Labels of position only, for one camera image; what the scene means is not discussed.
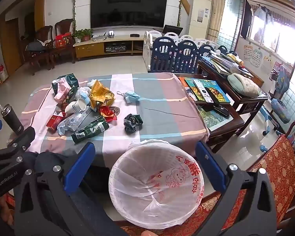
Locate potted green plant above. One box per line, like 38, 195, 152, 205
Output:
72, 29, 94, 43

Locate hanging clothes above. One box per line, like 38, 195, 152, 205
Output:
240, 0, 276, 39

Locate red snack packet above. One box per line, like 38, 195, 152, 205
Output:
98, 106, 116, 123

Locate blue child's chair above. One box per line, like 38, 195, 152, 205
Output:
259, 65, 291, 153

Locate white lined trash bin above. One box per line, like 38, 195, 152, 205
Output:
109, 139, 205, 230

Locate dark green tissue pack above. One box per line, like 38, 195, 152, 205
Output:
52, 73, 79, 96

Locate red and white bag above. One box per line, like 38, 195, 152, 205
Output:
0, 64, 9, 82

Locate books and remotes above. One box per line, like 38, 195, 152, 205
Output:
184, 78, 231, 104

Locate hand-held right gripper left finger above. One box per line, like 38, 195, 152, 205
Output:
13, 141, 96, 236

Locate large black television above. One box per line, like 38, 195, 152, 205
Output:
90, 0, 168, 29

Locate green snack packet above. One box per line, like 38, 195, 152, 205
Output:
71, 116, 110, 143

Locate black monitor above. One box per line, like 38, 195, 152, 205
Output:
162, 25, 184, 36

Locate black tumbler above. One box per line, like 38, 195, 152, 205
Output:
0, 104, 21, 136

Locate yellow chip bag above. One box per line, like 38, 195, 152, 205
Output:
90, 80, 115, 110

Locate red gift box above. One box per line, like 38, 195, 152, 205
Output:
55, 32, 73, 48

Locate navy playpen fence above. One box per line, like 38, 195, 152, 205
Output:
151, 36, 238, 74

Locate white playpen fence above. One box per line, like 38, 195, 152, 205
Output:
142, 30, 223, 65

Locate stack of books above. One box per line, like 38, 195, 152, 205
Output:
202, 50, 252, 78

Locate light blue wrapper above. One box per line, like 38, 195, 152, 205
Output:
75, 86, 91, 104

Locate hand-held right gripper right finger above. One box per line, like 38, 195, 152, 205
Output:
195, 141, 277, 236

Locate dark bag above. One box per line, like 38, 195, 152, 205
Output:
26, 41, 48, 54

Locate paper wall chart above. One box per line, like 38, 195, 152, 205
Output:
262, 55, 273, 71
251, 49, 262, 67
242, 45, 253, 61

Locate white remote control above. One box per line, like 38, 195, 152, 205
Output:
192, 79, 214, 104

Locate dark wrapper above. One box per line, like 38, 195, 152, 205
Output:
124, 113, 143, 134

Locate person's trousered leg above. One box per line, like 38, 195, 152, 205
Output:
34, 151, 131, 236

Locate black remote control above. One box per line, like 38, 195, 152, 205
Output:
206, 92, 231, 116

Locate tall dark wooden side table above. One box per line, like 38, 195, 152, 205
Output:
198, 59, 269, 121

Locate beige curtain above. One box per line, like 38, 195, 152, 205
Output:
206, 0, 227, 42

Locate red printed object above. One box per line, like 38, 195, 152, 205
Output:
0, 194, 16, 213

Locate yellow television cabinet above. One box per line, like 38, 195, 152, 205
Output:
72, 35, 148, 60

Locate white paper cup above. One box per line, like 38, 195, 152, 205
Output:
76, 98, 90, 111
65, 101, 80, 115

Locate dark wooden armchair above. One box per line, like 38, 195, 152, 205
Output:
21, 25, 55, 75
50, 19, 77, 64

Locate red cigarette box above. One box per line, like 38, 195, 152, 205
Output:
46, 112, 65, 131

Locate black audio receiver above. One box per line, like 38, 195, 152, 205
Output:
105, 43, 128, 53

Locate pink plastic bag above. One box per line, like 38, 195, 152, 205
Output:
53, 77, 72, 101

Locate plaid tablecloth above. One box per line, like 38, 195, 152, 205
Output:
21, 72, 209, 170

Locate green vine garland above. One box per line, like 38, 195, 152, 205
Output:
72, 0, 78, 30
176, 0, 183, 27

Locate grey-green cushion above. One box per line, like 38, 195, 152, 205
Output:
227, 73, 261, 97

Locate glass-topped wooden table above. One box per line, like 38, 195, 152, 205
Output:
174, 73, 246, 153

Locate blue face mask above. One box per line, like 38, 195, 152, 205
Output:
117, 90, 140, 104

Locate white standing air conditioner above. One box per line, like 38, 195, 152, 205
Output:
188, 0, 212, 40

